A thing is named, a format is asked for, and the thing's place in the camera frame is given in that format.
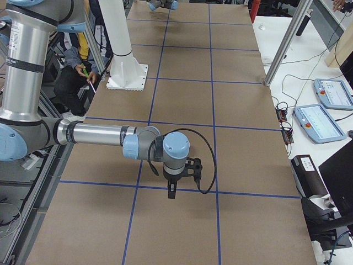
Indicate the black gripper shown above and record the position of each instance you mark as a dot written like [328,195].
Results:
[171,177]

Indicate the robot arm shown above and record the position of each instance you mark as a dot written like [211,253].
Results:
[168,4]
[24,131]

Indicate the brown paper table mat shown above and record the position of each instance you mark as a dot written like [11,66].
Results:
[204,94]

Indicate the small electronics board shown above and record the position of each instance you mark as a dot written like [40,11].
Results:
[285,127]

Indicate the seated person in jacket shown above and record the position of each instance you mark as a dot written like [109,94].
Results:
[76,51]

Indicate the black box with label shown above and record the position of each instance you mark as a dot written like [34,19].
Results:
[308,181]

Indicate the green pen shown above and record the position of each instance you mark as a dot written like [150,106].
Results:
[85,71]

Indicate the near teach pendant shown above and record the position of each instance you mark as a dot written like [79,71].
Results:
[318,124]

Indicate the teach pendant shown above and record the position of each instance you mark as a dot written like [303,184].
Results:
[333,94]
[318,124]

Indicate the black computer monitor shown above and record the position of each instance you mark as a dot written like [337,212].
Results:
[336,173]

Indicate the far teach pendant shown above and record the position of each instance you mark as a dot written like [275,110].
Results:
[333,94]

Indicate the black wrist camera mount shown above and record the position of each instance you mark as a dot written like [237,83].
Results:
[193,168]

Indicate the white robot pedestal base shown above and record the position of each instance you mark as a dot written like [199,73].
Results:
[125,71]

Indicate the aluminium frame post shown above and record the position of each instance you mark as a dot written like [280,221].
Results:
[297,25]

